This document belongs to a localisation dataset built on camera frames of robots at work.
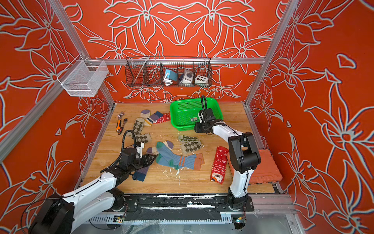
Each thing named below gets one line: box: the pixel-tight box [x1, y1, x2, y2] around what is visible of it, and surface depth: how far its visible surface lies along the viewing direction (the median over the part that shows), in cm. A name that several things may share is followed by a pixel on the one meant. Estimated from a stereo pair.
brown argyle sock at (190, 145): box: [178, 134, 205, 155], surface depth 96 cm
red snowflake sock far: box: [152, 112, 171, 124], surface depth 112 cm
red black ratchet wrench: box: [117, 117, 128, 136], surface depth 105 cm
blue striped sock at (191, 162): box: [162, 148, 206, 171], surface depth 89 cm
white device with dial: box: [178, 69, 194, 84], surface depth 93 cm
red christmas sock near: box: [210, 145, 230, 185], surface depth 87 cm
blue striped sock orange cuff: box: [155, 141, 191, 171], surface depth 89 cm
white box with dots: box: [194, 74, 209, 84], surface depth 96 cm
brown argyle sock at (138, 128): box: [132, 117, 152, 144], surface depth 105 cm
